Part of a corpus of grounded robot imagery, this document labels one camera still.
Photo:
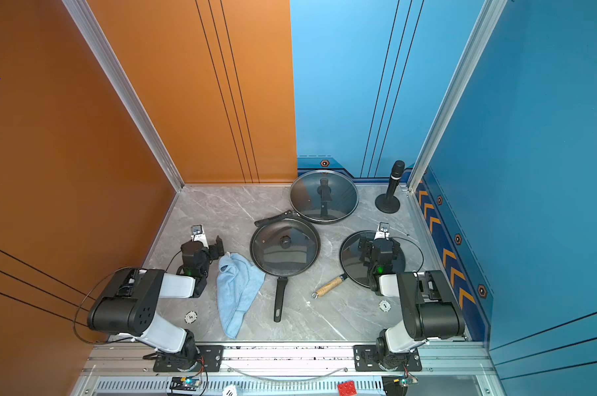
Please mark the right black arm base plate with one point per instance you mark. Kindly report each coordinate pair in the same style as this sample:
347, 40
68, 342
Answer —
369, 358

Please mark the white round marker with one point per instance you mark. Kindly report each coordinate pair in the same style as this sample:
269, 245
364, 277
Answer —
385, 306
191, 317

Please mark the right white round marker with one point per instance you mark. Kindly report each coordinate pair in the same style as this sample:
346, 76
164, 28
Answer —
385, 306

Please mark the small green circuit board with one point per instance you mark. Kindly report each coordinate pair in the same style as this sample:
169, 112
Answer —
188, 385

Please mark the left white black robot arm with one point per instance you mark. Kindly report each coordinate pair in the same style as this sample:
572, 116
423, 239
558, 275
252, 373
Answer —
127, 306

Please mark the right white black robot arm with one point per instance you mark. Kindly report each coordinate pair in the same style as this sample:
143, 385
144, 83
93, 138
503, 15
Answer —
429, 307

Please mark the right circuit board with wires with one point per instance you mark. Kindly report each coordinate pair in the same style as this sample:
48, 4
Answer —
406, 381

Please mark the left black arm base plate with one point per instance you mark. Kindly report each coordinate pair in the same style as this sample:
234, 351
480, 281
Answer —
208, 357

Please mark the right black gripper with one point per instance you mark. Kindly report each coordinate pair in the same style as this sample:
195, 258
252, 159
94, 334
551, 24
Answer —
368, 245

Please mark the glass lid on frying pan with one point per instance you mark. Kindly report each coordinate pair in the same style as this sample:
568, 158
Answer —
285, 246

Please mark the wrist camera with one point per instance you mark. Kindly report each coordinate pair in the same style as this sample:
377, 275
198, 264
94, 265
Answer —
198, 232
383, 231

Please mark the light blue microfibre cloth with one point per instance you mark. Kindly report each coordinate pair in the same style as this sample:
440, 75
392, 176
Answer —
238, 283

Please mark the red perforated block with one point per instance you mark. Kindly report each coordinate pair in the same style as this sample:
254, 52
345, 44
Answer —
347, 388

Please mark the aluminium front rail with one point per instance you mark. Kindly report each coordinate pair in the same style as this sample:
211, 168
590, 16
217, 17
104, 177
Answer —
438, 358

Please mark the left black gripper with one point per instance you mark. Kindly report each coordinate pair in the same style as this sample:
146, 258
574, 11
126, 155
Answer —
215, 252

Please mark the left white round marker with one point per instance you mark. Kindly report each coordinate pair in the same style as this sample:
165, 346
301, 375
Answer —
191, 317

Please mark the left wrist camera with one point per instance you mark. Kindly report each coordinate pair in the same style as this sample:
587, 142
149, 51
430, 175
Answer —
198, 232

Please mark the glass lid of pan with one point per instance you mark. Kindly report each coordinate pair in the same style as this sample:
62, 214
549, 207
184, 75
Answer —
353, 257

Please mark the black microphone on stand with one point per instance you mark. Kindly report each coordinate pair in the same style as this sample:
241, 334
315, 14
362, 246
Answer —
387, 202

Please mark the white round knob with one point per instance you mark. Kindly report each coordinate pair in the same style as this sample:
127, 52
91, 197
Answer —
231, 390

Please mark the glass lid on rear pan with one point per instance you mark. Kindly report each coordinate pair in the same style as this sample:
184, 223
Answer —
324, 194

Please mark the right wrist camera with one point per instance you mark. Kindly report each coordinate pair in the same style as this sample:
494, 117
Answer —
383, 231

